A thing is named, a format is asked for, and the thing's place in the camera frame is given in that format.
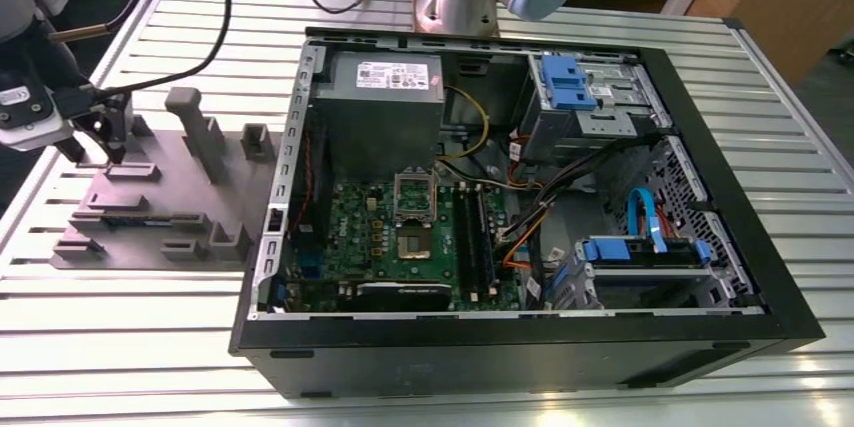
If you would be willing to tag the black RAM slot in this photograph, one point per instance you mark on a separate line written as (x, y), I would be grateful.
(485, 247)
(467, 237)

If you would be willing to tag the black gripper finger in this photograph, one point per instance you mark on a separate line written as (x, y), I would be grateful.
(114, 132)
(69, 149)

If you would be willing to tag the grey metal disk bay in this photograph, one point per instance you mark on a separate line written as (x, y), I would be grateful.
(600, 127)
(647, 272)

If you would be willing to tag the hard disk in blue carrier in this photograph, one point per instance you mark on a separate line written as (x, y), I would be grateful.
(608, 250)

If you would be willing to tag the wooden cabinet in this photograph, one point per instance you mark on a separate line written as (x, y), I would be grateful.
(787, 7)

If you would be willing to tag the green motherboard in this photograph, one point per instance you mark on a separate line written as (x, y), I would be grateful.
(362, 267)

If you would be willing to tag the RAM stick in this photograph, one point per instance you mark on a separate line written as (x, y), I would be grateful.
(142, 222)

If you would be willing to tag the black PC case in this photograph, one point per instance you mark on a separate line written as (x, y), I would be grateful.
(467, 347)

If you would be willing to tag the black graphics card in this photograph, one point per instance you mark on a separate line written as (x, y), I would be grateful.
(400, 297)

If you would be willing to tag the grey parts rack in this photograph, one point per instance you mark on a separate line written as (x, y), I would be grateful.
(173, 197)

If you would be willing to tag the grey power supply unit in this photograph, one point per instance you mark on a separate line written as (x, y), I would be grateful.
(373, 127)

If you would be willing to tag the blue plastic drive latch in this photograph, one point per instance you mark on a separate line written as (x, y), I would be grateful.
(563, 72)
(573, 99)

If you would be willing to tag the CPU socket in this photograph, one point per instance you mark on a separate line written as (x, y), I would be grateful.
(416, 243)

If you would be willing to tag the blue VGA port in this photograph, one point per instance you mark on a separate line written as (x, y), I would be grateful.
(280, 294)

